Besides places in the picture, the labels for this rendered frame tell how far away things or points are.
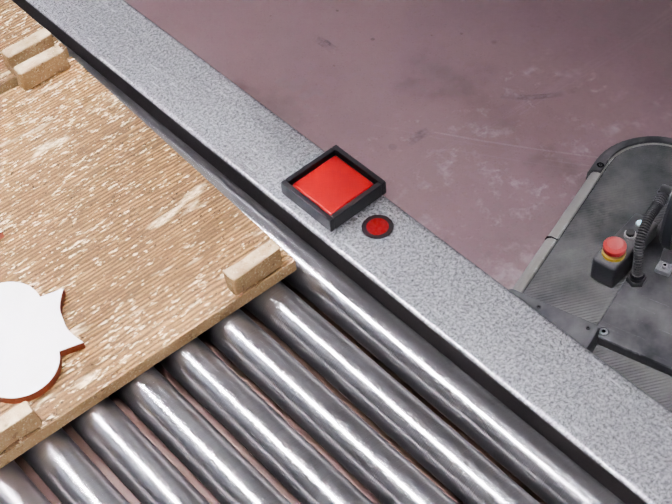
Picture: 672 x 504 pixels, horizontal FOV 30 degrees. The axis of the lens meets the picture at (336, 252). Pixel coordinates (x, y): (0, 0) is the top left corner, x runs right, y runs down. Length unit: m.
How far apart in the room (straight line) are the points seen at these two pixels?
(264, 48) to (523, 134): 0.64
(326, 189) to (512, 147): 1.38
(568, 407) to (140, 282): 0.41
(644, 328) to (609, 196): 0.30
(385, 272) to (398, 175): 1.36
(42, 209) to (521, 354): 0.50
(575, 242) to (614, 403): 1.02
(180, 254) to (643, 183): 1.18
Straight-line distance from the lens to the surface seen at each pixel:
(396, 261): 1.21
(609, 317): 2.01
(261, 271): 1.18
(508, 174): 2.56
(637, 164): 2.27
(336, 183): 1.27
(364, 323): 1.17
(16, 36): 1.51
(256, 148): 1.33
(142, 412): 1.15
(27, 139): 1.37
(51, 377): 1.15
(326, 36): 2.89
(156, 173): 1.30
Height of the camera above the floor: 1.85
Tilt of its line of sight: 49 degrees down
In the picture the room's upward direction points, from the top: 6 degrees counter-clockwise
